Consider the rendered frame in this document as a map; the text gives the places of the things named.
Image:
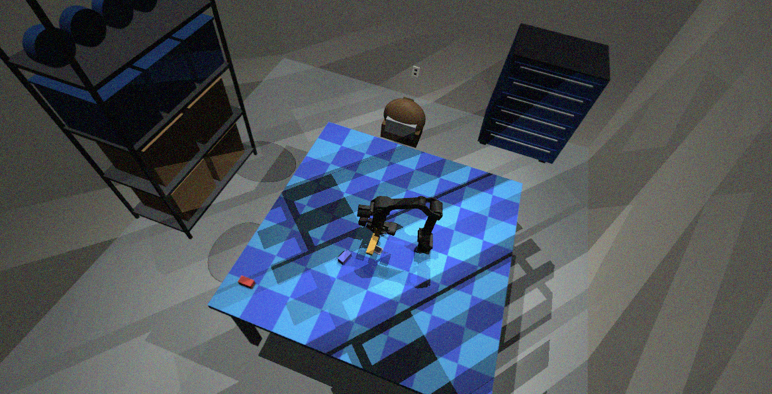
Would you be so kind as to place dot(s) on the orange bar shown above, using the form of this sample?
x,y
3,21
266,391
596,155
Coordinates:
x,y
373,241

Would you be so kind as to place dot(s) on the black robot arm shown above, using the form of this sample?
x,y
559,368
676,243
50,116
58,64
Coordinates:
x,y
381,206

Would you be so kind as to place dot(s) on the red rectangular block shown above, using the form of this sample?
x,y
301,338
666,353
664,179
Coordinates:
x,y
246,281

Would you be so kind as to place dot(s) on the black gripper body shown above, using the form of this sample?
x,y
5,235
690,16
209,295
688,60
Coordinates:
x,y
390,228

